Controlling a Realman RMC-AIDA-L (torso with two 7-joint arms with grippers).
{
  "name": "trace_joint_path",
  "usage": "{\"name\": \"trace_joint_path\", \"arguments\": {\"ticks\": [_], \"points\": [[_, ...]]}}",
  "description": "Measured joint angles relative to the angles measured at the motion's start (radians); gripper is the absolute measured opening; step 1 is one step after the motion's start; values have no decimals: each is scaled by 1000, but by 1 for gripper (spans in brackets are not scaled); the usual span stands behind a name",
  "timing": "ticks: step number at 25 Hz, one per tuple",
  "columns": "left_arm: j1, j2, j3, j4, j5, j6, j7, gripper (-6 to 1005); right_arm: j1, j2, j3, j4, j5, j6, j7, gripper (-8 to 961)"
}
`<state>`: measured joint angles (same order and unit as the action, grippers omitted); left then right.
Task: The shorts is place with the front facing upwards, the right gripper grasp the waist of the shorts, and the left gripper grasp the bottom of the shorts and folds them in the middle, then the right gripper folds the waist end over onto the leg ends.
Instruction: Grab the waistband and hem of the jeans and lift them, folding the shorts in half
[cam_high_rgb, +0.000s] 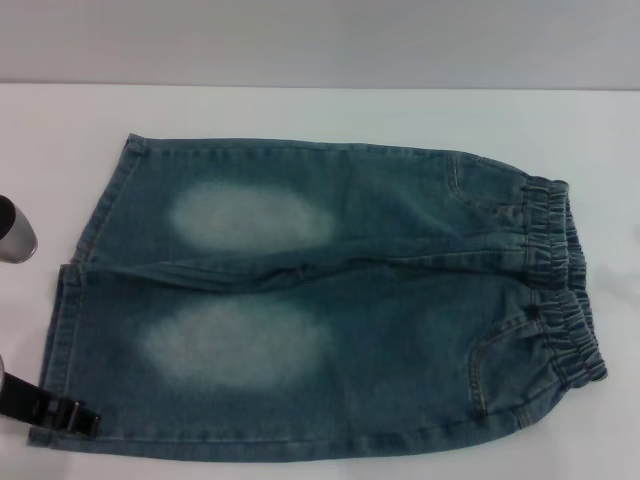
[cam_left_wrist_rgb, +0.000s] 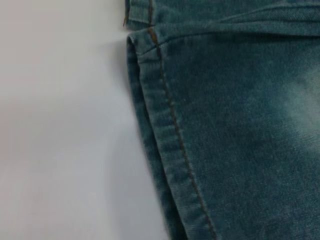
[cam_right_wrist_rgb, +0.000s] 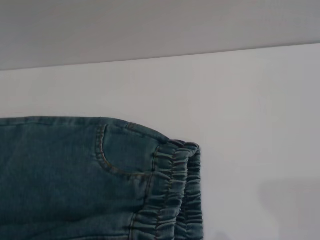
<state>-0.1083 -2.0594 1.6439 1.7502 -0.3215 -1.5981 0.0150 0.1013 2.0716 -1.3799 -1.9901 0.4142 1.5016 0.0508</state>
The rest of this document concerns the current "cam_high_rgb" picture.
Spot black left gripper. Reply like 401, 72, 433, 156
0, 370, 102, 439

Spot blue denim shorts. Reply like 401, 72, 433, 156
27, 132, 610, 449

